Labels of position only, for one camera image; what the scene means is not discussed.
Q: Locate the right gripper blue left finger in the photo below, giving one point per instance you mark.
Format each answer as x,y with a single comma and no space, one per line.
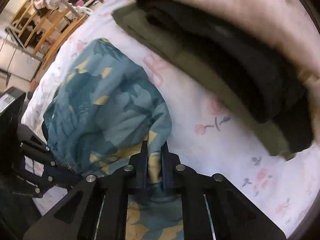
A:
142,166

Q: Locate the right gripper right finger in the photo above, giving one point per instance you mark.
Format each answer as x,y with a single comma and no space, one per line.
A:
166,167

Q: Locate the teal camouflage shorts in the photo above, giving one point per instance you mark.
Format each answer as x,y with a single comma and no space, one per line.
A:
100,115

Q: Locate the black garment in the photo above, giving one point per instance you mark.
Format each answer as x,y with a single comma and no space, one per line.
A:
262,78

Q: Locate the olive green garment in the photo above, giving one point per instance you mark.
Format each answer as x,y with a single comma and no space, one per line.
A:
133,20

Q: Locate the pink bear print garment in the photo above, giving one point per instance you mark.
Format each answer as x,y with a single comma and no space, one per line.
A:
290,26

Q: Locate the floral white bed sheet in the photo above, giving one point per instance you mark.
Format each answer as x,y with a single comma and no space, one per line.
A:
204,134

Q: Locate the wooden shelf rack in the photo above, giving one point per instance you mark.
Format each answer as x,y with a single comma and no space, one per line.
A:
41,33

